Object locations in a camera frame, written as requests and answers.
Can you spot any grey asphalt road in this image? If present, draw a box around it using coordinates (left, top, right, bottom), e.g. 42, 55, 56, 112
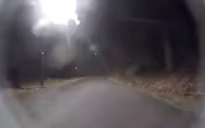
22, 77, 198, 128

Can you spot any leaf-strewn roadside bank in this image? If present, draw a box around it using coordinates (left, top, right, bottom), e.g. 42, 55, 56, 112
109, 71, 205, 112

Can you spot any tree trunk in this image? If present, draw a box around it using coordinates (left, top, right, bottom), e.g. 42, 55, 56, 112
162, 33, 174, 73

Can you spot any bright street lamp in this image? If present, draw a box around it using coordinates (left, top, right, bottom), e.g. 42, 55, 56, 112
35, 0, 82, 28

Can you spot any pale roadside verge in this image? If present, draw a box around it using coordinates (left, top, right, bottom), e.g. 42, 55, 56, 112
6, 77, 88, 98

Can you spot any thin lamp post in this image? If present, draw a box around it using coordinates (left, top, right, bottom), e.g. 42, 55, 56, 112
39, 50, 46, 88

